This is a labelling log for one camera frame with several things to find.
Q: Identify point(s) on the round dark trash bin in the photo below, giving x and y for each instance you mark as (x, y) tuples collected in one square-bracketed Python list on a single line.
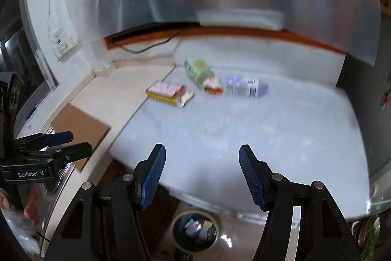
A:
[(195, 230)]

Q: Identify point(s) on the orange wooden frame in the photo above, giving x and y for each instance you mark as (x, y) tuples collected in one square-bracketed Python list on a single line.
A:
[(244, 34)]

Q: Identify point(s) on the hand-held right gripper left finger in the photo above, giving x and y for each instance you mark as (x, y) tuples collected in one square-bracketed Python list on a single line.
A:
[(152, 181)]

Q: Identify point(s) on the brown cardboard sheet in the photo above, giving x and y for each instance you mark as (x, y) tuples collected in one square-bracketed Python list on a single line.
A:
[(81, 132)]

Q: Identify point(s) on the orange red packet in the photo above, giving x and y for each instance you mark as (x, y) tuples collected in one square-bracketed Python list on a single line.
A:
[(212, 86)]

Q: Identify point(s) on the green packet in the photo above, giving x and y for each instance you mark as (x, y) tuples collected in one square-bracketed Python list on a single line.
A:
[(198, 70)]

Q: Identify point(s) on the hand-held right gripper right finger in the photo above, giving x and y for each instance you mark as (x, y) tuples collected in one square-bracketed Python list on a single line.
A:
[(252, 181)]

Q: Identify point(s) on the metal and brown clutter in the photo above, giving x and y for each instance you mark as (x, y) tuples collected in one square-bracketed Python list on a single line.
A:
[(368, 236)]

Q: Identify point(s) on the flat yellow carton box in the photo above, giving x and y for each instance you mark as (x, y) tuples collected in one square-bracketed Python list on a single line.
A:
[(166, 91)]

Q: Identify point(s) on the person's left hand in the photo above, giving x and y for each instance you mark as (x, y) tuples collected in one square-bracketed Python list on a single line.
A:
[(32, 207)]

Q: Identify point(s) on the white wall socket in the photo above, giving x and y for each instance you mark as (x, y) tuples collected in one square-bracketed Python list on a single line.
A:
[(64, 44)]

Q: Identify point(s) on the white ribbed table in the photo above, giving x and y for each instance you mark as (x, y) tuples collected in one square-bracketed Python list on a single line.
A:
[(244, 120)]

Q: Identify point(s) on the purple and white box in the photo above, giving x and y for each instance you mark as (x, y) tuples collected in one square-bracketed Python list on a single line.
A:
[(244, 87)]

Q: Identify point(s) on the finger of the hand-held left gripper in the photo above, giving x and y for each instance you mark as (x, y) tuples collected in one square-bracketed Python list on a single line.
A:
[(79, 151), (61, 137)]

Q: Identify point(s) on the clear plastic bag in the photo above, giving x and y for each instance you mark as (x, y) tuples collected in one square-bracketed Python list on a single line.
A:
[(18, 230)]

